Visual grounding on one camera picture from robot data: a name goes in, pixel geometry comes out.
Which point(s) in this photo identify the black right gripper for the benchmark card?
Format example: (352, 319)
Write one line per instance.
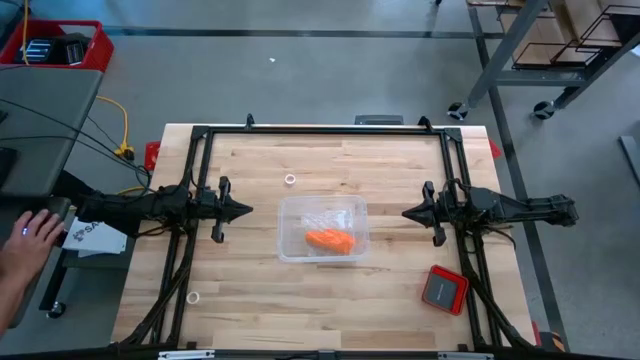
(450, 210)

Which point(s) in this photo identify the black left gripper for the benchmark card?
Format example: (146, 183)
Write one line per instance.
(212, 210)

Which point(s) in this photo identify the clear plastic container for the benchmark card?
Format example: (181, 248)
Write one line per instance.
(292, 235)

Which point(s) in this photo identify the clear plastic bag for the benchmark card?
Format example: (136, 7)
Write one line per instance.
(325, 220)

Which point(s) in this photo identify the orange bandage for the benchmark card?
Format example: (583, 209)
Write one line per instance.
(330, 241)

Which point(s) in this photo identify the person's forearm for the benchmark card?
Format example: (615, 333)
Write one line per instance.
(7, 305)

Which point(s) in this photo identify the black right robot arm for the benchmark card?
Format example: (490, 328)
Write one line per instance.
(525, 207)

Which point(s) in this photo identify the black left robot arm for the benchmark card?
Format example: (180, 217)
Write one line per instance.
(130, 210)

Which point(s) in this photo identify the red-framed black square device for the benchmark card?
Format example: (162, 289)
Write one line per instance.
(445, 291)

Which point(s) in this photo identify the red clamp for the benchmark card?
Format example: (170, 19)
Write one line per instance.
(495, 149)
(152, 156)

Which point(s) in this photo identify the black caster wheel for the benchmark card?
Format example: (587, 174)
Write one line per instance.
(543, 110)
(459, 111)
(56, 310)

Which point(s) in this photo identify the white printed paper sheet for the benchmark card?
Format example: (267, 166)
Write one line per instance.
(95, 237)

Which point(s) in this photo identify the black support beam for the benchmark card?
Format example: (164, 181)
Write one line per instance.
(75, 184)

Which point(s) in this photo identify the grey metal workbench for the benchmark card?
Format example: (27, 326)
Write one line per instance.
(505, 45)

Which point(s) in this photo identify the red plastic crate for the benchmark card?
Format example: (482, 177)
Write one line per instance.
(102, 52)

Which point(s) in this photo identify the grey desk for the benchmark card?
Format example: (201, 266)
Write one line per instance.
(45, 125)

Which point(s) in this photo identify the person's hand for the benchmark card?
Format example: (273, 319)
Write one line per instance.
(27, 250)

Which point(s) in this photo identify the black boxes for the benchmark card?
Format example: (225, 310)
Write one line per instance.
(75, 50)

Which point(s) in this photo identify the black metal table frame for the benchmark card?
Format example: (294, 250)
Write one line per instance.
(325, 130)

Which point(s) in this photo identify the silver bracket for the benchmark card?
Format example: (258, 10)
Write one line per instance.
(186, 355)
(465, 356)

